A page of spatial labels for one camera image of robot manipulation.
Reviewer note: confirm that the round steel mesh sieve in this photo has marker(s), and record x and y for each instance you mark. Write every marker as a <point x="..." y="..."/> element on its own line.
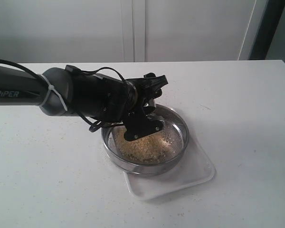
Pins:
<point x="177" y="132"/>

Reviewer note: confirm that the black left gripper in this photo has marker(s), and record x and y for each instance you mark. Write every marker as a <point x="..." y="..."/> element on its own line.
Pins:
<point x="142" y="121"/>

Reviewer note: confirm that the stainless steel cup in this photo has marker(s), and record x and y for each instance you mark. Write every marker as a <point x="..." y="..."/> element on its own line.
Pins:
<point x="150" y="104"/>

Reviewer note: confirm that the yellow and white grain mixture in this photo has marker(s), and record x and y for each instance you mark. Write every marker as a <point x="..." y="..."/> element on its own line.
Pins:
<point x="155" y="148"/>

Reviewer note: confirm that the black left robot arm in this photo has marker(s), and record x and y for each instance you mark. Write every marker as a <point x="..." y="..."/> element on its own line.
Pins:
<point x="100" y="100"/>

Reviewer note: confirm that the white plastic tray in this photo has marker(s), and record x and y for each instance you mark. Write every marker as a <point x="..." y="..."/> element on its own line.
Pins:
<point x="194" y="168"/>

